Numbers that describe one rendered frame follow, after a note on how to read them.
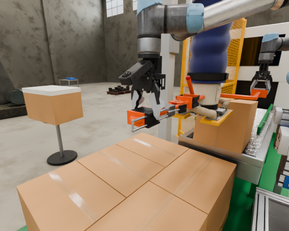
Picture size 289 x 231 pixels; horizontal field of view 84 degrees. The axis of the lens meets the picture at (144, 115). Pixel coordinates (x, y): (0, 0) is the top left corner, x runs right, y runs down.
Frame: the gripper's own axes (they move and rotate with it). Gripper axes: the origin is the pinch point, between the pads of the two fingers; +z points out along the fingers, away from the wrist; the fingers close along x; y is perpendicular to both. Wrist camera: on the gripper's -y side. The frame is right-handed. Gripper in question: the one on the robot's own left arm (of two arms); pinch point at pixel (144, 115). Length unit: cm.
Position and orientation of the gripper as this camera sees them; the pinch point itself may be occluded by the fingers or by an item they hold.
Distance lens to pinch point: 56.0
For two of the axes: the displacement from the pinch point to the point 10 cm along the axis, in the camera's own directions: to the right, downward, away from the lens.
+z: 0.0, 9.6, 2.8
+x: -7.8, -1.8, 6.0
